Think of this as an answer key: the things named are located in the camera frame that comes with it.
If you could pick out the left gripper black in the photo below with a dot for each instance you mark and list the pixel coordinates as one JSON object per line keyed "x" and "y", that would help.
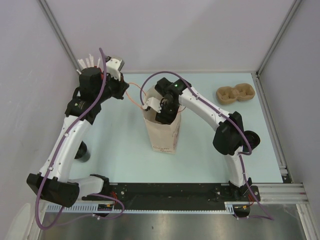
{"x": 121, "y": 85}

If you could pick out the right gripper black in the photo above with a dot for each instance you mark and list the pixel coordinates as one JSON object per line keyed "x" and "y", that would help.
{"x": 162, "y": 117}

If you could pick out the white paper takeout bag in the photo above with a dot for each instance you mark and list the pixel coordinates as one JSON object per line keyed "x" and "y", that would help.
{"x": 163, "y": 137}

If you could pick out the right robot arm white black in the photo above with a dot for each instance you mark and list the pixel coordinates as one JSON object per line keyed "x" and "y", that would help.
{"x": 229, "y": 139}

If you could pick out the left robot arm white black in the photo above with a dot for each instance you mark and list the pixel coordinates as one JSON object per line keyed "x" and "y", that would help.
{"x": 52, "y": 183}

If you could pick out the black coffee cup left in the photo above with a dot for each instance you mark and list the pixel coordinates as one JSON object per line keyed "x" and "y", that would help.
{"x": 82, "y": 154}

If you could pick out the brown pulp cup carrier stack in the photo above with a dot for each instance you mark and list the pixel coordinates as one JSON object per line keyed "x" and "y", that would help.
{"x": 227, "y": 95}

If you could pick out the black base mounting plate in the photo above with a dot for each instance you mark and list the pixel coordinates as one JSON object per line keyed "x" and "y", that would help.
{"x": 175, "y": 196}

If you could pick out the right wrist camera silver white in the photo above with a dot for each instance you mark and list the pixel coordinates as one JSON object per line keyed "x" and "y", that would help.
{"x": 152, "y": 103}

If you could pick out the wrist camera silver white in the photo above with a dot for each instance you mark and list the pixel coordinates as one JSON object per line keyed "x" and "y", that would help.
{"x": 114, "y": 66}
{"x": 152, "y": 103}

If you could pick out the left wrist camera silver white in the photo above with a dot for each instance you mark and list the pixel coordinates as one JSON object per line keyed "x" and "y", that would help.
{"x": 114, "y": 66}

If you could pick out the aluminium frame post left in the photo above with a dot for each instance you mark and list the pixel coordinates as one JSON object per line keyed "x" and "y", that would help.
{"x": 50, "y": 17}

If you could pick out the aluminium frame post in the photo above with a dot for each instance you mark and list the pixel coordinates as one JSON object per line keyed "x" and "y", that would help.
{"x": 50, "y": 17}
{"x": 281, "y": 31}

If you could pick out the aluminium frame post right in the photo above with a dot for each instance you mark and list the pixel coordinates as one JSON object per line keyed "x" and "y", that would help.
{"x": 281, "y": 31}

